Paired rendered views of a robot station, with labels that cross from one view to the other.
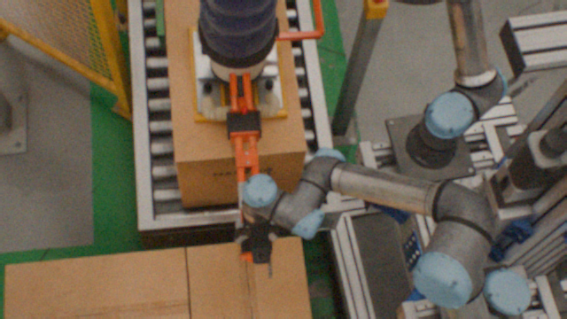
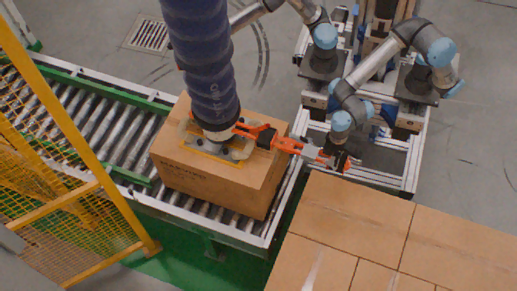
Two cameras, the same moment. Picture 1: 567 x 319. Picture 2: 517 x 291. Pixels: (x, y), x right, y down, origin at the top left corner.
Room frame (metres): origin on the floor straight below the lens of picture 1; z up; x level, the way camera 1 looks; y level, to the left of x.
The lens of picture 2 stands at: (0.13, 1.08, 3.18)
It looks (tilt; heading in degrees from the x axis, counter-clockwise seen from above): 60 degrees down; 312
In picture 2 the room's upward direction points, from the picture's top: 5 degrees counter-clockwise
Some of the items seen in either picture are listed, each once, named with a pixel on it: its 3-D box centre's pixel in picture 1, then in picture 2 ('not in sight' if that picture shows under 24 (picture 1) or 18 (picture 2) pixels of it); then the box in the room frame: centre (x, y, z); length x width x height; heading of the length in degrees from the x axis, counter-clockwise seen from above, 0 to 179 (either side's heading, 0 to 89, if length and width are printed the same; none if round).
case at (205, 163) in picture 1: (232, 100); (223, 155); (1.19, 0.21, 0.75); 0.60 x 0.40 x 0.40; 15
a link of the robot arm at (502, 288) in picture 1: (500, 298); (428, 63); (0.52, -0.58, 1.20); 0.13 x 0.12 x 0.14; 160
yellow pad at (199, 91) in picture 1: (206, 70); (212, 148); (1.16, 0.29, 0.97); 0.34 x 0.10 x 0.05; 14
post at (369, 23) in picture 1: (354, 74); not in sight; (1.52, -0.22, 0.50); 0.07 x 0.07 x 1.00; 15
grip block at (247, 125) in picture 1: (244, 125); (266, 138); (0.94, 0.13, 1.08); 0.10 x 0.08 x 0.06; 104
